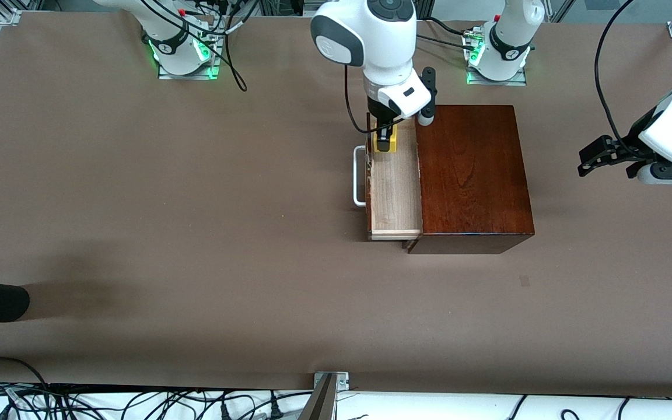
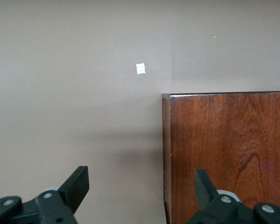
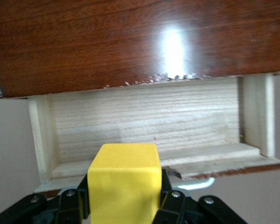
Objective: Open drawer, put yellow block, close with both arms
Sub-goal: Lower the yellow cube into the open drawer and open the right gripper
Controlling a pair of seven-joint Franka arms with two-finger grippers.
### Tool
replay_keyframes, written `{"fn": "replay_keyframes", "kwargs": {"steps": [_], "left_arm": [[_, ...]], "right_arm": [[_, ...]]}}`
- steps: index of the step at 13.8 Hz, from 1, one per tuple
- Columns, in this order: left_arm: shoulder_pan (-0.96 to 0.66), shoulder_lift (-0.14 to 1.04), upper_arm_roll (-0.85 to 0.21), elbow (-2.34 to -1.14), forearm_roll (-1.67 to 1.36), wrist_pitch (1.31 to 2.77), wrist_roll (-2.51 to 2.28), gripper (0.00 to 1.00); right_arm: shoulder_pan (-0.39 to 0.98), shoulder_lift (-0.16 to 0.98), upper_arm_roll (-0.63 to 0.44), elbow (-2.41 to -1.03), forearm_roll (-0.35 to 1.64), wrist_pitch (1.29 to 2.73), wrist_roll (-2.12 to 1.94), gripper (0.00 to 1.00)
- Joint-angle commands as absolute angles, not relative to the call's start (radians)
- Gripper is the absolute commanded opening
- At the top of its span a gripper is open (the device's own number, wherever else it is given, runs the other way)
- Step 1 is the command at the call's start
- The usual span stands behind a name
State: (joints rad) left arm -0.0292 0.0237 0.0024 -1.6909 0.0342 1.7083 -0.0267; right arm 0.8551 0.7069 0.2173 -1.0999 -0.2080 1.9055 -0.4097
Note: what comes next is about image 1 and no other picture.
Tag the dark brown wooden cabinet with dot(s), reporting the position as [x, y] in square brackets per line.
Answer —
[476, 175]

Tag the dark camera support beam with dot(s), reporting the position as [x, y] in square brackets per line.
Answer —
[319, 405]

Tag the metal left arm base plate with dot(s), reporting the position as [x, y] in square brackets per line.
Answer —
[517, 81]

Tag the yellow cube block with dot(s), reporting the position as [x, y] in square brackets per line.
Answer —
[395, 143]

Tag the brown paper table cover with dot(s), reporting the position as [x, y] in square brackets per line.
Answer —
[254, 262]

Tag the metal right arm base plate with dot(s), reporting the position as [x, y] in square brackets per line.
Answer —
[187, 76]

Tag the small metal mounting bracket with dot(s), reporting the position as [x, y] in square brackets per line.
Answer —
[340, 380]

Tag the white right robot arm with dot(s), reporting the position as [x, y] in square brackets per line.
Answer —
[382, 41]

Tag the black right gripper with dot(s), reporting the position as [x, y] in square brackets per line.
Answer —
[378, 112]

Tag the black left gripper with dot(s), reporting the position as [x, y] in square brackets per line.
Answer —
[629, 147]

